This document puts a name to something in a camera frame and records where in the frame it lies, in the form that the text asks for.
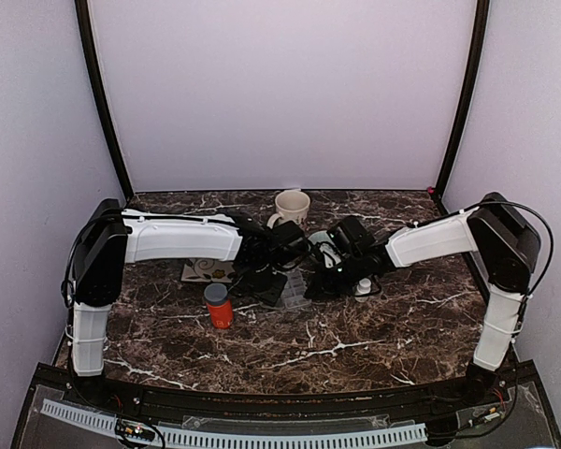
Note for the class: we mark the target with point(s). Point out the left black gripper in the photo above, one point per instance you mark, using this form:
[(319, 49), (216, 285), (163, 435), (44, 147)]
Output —
[(269, 297)]

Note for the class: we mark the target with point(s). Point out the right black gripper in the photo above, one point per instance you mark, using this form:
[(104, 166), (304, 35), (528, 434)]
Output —
[(323, 288)]

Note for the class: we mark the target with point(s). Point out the clear plastic pill organizer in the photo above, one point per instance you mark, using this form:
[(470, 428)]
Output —
[(293, 294)]

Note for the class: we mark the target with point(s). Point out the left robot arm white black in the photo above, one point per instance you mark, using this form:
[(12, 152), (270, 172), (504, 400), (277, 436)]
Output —
[(114, 237)]

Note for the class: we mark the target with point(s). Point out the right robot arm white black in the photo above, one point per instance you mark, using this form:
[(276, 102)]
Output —
[(494, 228)]

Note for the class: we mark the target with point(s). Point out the small white pill bottle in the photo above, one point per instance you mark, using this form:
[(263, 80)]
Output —
[(362, 289)]

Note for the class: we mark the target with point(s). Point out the celadon bowl on table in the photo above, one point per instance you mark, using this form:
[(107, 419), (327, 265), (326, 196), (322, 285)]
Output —
[(320, 243)]

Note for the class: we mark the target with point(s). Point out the orange bottle grey cap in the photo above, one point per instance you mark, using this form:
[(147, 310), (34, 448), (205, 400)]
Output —
[(219, 305)]

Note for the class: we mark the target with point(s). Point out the square floral ceramic tray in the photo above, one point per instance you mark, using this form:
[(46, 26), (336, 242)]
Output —
[(207, 270)]

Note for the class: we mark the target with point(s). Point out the cream ceramic mug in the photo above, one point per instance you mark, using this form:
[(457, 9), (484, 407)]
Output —
[(290, 206)]

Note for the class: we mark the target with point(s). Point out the small circuit board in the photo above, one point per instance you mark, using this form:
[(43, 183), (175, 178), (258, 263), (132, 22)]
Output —
[(134, 430)]

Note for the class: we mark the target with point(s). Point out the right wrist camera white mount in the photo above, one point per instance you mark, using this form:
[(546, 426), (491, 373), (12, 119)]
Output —
[(332, 260)]

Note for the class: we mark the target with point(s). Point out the black front table rail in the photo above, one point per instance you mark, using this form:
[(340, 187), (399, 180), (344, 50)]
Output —
[(169, 403)]

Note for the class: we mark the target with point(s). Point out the white slotted cable duct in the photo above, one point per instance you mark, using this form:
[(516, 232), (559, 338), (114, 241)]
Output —
[(201, 432)]

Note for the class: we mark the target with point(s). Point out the right black frame post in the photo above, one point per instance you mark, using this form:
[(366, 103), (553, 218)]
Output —
[(465, 98)]

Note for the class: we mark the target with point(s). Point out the black frame post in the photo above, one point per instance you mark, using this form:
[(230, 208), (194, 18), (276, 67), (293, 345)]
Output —
[(465, 98), (86, 35)]

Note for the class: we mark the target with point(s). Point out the left black frame post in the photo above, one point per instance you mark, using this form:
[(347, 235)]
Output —
[(86, 35)]

